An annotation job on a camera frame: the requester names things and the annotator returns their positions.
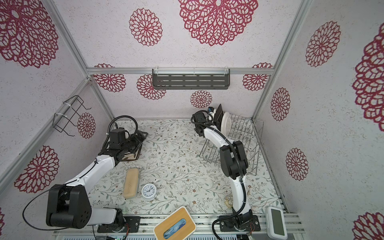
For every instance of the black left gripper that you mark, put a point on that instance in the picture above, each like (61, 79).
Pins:
(142, 137)

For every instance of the black square plate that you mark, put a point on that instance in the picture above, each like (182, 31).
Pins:
(218, 117)
(132, 156)

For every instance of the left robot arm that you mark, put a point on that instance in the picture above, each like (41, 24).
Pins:
(69, 205)

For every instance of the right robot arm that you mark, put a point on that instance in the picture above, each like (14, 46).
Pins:
(234, 163)

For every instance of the white round floral plate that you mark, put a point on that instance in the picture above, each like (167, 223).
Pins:
(226, 124)

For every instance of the beige glasses case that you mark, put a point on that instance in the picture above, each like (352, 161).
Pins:
(131, 183)

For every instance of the small white alarm clock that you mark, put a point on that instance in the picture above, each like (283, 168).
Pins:
(149, 192)

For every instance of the bamboo lid tissue box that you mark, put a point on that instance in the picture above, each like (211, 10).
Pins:
(177, 226)

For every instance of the white digital timer display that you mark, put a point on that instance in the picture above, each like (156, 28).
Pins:
(276, 226)

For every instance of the grey wall shelf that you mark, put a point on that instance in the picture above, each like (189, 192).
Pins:
(191, 80)

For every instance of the black wire wall basket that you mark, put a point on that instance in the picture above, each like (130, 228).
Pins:
(64, 117)

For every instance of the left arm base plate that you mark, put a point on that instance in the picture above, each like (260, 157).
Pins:
(121, 224)

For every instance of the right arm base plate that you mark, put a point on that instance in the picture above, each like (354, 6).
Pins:
(232, 225)

